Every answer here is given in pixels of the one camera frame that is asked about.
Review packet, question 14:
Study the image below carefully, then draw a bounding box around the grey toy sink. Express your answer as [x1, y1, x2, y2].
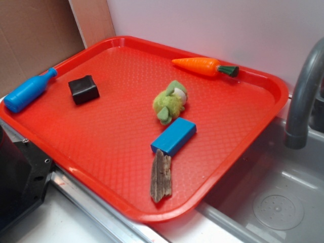
[153, 107, 323, 242]

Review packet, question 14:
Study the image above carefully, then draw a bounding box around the dark brown cube block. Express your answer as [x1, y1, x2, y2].
[68, 75, 100, 105]

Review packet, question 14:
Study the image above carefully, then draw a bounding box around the blue rectangular block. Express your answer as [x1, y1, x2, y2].
[151, 117, 197, 157]

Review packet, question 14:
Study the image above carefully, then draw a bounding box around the green plush toy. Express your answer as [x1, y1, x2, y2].
[152, 80, 188, 125]

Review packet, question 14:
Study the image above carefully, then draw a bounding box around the red plastic tray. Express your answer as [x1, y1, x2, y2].
[1, 36, 289, 223]

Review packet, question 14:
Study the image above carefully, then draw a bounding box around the weathered wood chip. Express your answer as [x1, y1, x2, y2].
[150, 149, 172, 203]

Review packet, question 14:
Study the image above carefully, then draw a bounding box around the grey faucet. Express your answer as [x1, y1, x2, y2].
[284, 38, 323, 149]

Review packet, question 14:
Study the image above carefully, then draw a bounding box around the blue toy bottle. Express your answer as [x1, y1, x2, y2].
[4, 68, 57, 113]

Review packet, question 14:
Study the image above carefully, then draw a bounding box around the brown cardboard panel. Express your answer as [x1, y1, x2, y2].
[1, 1, 115, 96]

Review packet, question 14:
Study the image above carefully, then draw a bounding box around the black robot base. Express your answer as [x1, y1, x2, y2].
[1, 128, 54, 234]

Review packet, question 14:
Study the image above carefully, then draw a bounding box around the orange toy carrot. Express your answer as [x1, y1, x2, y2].
[172, 57, 239, 77]

